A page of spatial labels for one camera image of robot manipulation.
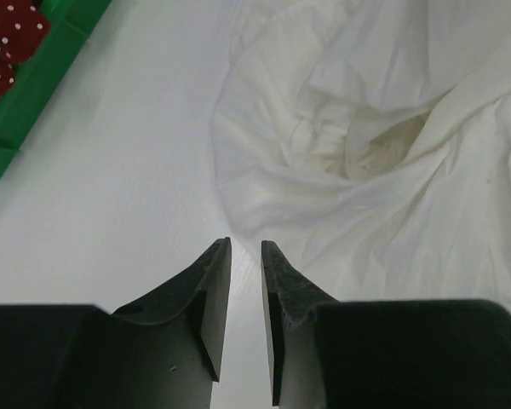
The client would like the red polka dot skirt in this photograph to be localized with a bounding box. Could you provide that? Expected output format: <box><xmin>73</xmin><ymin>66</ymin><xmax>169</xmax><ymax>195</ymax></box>
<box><xmin>0</xmin><ymin>0</ymin><xmax>50</xmax><ymax>97</ymax></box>

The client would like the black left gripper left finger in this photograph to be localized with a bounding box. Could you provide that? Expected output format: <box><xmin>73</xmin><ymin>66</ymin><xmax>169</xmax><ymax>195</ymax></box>
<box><xmin>0</xmin><ymin>238</ymin><xmax>232</xmax><ymax>408</ymax></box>

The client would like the green plastic bin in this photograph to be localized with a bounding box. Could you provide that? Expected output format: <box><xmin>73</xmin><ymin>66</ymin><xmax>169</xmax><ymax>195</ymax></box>
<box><xmin>0</xmin><ymin>0</ymin><xmax>110</xmax><ymax>178</ymax></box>

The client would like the white skirt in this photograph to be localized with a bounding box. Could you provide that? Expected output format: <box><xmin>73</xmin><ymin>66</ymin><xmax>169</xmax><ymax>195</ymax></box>
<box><xmin>211</xmin><ymin>1</ymin><xmax>511</xmax><ymax>312</ymax></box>

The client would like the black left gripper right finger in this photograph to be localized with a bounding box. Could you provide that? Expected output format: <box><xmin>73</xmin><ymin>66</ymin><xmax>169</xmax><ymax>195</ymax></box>
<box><xmin>261</xmin><ymin>241</ymin><xmax>511</xmax><ymax>408</ymax></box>

